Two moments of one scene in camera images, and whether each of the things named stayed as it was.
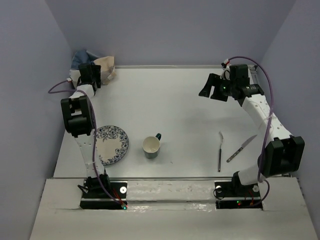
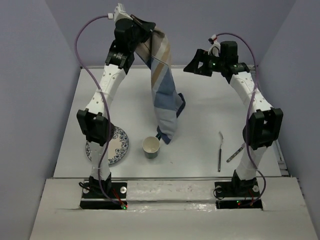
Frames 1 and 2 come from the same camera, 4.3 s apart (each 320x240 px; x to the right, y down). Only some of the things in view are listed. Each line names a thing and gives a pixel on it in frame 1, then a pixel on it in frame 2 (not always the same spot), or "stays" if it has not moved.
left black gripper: x=95 y=70 -> x=146 y=28
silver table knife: x=243 y=145 stays
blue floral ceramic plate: x=112 y=144 stays
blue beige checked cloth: x=82 y=57 -> x=154 y=48
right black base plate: x=233 y=195 stays
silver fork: x=220 y=152 stays
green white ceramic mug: x=151 y=145 stays
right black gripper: x=205 y=92 -> x=200 y=55
